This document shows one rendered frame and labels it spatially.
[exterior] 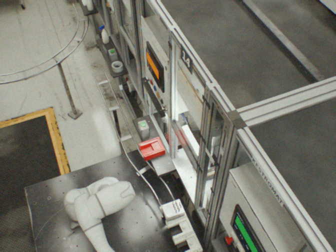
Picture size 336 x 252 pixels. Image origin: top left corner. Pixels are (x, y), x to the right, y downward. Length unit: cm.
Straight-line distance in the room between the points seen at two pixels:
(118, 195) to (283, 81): 99
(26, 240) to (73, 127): 127
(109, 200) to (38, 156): 210
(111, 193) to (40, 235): 94
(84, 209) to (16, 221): 176
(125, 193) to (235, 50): 91
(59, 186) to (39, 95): 183
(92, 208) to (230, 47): 104
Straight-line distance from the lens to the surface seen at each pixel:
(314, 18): 199
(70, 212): 254
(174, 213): 238
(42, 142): 402
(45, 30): 540
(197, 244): 238
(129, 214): 267
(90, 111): 416
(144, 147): 264
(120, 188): 194
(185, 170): 255
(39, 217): 281
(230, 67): 162
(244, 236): 163
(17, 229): 360
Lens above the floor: 310
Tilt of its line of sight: 52 degrees down
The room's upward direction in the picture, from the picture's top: 1 degrees counter-clockwise
